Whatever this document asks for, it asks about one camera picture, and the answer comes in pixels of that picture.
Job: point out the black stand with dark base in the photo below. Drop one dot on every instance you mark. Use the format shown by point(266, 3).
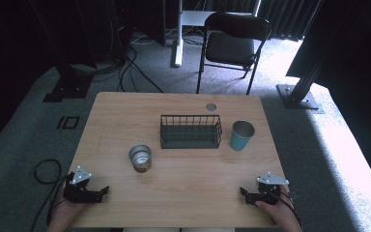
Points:
point(67, 88)

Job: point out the person's right hand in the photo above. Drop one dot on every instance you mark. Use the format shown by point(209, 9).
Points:
point(281, 209)

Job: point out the black folding chair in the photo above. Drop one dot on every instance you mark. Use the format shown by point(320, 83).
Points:
point(230, 48)

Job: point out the teal metal cup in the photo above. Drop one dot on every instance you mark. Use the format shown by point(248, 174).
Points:
point(239, 140)

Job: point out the person's left hand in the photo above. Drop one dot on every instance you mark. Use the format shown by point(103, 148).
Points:
point(64, 212)

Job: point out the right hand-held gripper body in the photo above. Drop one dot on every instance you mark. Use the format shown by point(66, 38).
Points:
point(269, 193)

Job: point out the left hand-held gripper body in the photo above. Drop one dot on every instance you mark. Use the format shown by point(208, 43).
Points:
point(77, 193)

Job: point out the black metal stand with plate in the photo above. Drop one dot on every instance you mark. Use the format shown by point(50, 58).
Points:
point(298, 96)

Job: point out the silver metal cup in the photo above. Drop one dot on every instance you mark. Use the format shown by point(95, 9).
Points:
point(140, 158)

